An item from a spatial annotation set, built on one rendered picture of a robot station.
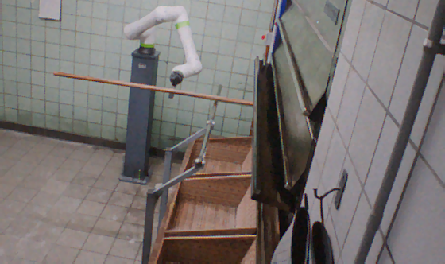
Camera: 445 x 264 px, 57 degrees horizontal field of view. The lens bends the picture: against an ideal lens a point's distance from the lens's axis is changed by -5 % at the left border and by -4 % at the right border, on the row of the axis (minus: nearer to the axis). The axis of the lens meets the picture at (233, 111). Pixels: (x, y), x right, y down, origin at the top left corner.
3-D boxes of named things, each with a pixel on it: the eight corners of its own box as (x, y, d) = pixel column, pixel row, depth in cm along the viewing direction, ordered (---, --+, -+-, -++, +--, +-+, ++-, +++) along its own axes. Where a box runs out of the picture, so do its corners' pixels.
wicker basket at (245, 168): (253, 167, 331) (259, 134, 321) (250, 207, 279) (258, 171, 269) (191, 156, 331) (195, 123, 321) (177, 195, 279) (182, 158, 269)
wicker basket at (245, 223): (250, 209, 277) (257, 173, 266) (249, 269, 224) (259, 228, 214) (176, 197, 276) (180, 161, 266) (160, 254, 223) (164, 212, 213)
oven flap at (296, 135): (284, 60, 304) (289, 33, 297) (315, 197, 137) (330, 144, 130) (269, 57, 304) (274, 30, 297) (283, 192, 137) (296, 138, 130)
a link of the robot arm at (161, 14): (118, 26, 336) (157, 2, 300) (135, 25, 348) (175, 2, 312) (122, 42, 336) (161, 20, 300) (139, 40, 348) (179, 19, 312)
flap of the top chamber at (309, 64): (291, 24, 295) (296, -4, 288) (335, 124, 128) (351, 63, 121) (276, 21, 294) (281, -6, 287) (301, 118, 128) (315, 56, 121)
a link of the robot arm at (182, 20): (165, 9, 320) (175, 3, 312) (178, 9, 330) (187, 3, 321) (172, 32, 320) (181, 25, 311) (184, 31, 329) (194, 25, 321)
